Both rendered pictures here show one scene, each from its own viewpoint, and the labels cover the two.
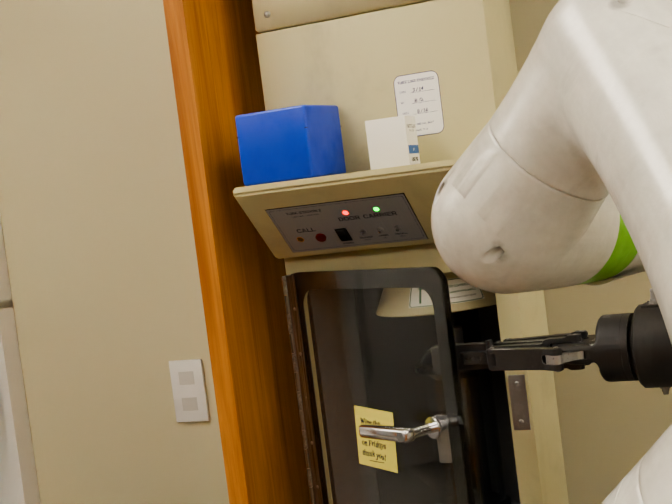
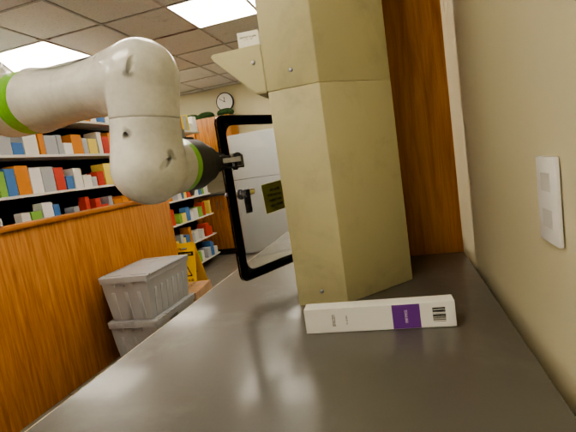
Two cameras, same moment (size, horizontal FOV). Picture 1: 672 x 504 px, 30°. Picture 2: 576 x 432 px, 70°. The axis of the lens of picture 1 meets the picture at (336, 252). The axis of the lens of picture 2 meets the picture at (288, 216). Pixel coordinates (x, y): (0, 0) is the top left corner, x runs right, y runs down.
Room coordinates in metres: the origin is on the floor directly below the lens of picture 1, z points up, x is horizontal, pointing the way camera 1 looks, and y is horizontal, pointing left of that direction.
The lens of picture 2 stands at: (1.39, -1.09, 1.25)
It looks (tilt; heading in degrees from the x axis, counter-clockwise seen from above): 7 degrees down; 80
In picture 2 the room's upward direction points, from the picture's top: 8 degrees counter-clockwise
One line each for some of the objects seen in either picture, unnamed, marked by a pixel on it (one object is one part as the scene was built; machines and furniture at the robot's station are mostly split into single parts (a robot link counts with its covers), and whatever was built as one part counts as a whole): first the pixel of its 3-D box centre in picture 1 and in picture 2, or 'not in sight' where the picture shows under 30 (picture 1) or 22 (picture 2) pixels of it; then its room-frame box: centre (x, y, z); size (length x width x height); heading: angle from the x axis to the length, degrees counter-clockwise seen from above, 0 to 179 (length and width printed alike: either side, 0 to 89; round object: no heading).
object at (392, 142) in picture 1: (392, 142); (251, 47); (1.54, -0.09, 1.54); 0.05 x 0.05 x 0.06; 71
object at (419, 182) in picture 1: (369, 211); (261, 84); (1.56, -0.05, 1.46); 0.32 x 0.12 x 0.10; 64
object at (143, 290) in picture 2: not in sight; (149, 285); (0.84, 2.15, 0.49); 0.60 x 0.42 x 0.33; 64
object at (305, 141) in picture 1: (291, 145); not in sight; (1.61, 0.04, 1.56); 0.10 x 0.10 x 0.09; 64
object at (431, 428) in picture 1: (398, 430); not in sight; (1.48, -0.05, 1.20); 0.10 x 0.05 x 0.03; 37
